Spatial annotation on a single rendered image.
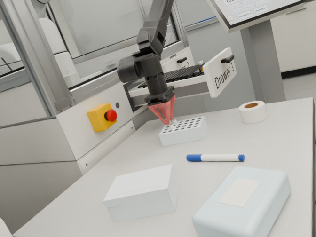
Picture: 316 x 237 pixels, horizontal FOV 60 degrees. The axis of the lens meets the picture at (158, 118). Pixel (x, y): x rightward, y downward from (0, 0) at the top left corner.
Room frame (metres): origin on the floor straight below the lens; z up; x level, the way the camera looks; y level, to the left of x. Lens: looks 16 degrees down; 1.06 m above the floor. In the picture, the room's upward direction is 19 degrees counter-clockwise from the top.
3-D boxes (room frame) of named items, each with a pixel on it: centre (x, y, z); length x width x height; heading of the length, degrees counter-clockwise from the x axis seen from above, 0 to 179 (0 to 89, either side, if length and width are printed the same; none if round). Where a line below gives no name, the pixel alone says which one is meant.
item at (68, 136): (1.45, 0.37, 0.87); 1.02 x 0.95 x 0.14; 146
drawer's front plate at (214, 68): (0.96, -0.27, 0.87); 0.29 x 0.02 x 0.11; 146
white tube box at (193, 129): (0.76, -0.06, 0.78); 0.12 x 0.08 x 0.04; 66
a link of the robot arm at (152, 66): (0.80, -0.02, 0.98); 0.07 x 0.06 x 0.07; 66
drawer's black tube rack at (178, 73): (1.07, -0.11, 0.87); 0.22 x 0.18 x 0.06; 56
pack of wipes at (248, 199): (0.36, -0.08, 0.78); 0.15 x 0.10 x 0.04; 133
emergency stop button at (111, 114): (0.84, 0.14, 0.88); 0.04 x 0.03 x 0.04; 146
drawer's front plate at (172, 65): (1.40, -0.18, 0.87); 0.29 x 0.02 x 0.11; 146
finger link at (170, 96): (0.80, -0.03, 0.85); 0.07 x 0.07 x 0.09; 65
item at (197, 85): (1.08, -0.10, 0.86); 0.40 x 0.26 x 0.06; 56
